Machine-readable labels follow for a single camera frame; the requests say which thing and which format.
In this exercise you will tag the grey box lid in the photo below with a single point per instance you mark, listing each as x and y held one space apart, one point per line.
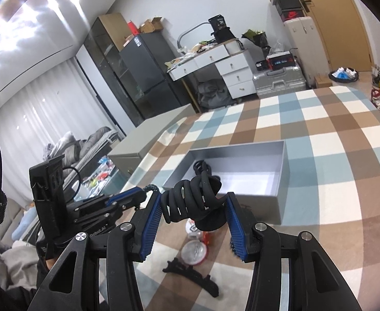
151 136

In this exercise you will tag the bouquet in black wrap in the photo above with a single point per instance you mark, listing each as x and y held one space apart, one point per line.
256 37

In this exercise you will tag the glass table with clutter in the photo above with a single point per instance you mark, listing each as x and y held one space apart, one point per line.
102 176

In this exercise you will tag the small black device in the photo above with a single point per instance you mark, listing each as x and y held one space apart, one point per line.
261 66

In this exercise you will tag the black red power station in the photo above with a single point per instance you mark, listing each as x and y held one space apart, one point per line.
280 61

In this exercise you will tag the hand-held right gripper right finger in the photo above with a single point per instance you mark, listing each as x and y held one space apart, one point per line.
236 230

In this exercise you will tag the red packet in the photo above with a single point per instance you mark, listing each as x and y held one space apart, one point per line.
133 28

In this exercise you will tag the dark bag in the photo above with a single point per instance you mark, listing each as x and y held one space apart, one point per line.
212 95

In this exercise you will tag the dark grey shoe box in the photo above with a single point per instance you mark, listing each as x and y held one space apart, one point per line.
287 4

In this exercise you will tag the white desk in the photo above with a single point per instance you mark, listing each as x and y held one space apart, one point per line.
209 56

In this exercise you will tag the silver suitcase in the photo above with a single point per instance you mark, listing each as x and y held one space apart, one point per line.
280 82

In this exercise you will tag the black round container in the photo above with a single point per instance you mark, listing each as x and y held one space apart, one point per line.
224 35

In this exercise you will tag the wooden door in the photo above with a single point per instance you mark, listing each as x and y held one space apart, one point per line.
338 32

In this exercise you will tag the black red shoe box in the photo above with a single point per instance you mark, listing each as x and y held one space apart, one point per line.
292 15

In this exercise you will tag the arched mirror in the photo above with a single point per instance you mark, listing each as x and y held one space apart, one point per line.
185 34

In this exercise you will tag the black bucket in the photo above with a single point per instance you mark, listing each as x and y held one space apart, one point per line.
217 22

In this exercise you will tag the large black hair claw clip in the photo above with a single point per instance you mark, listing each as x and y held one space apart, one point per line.
190 201

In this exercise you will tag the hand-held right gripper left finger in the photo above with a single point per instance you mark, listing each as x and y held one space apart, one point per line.
151 225

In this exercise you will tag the open cardboard box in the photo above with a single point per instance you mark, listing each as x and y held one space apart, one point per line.
151 25

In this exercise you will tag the glass display cabinet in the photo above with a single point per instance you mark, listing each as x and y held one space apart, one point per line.
105 58

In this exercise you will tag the white suitcase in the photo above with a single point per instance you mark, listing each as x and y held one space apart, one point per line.
306 45

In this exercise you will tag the black trash bin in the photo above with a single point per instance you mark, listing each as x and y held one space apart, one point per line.
342 77

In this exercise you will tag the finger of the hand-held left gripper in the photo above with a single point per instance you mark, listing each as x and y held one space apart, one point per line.
125 196
105 216

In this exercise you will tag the grey jewelry box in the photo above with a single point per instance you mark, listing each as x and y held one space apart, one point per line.
261 205

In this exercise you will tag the brown cardboard box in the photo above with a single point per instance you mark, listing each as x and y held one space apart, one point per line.
322 81

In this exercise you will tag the dark grey refrigerator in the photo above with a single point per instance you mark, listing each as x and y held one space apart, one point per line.
147 68

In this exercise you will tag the white drawer unit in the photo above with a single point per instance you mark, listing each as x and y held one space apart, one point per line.
236 77

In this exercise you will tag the white curtain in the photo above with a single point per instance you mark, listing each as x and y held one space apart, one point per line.
31 110

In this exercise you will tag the bed with grey clothes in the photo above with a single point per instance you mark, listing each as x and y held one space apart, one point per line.
86 142

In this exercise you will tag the pile of desk clutter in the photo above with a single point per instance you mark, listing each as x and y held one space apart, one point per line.
190 56

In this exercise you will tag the red white round ornament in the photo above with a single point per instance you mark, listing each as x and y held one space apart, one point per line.
193 253
192 229

